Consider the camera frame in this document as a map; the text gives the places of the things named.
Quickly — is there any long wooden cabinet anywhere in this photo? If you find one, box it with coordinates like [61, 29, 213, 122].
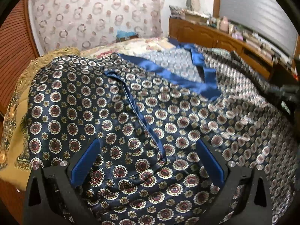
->
[169, 17, 299, 80]

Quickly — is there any wooden louvered door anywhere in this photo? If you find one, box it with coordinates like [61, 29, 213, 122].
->
[0, 0, 40, 120]

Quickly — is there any open cardboard box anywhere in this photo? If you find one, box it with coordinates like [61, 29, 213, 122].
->
[185, 10, 209, 21]

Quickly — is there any pink jug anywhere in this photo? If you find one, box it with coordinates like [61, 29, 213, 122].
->
[220, 16, 230, 32]

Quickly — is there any patterned bag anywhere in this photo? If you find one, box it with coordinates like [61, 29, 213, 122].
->
[169, 5, 186, 19]

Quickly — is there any floral bed sheet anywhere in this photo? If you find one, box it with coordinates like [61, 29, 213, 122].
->
[81, 37, 179, 59]

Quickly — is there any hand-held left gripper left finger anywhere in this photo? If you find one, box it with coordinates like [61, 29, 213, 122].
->
[22, 139, 101, 225]

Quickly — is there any navy medallion print satin shirt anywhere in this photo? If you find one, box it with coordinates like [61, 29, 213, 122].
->
[25, 41, 296, 225]

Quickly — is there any sheer ring pattern curtain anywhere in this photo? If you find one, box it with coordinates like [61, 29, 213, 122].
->
[28, 0, 166, 55]

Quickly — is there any mustard patterned folded blanket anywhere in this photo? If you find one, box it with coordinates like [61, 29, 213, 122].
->
[0, 47, 81, 172]

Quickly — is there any grey window blind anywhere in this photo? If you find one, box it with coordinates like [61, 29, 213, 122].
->
[219, 0, 299, 57]

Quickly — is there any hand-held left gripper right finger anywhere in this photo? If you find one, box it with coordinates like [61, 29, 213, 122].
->
[196, 137, 280, 225]

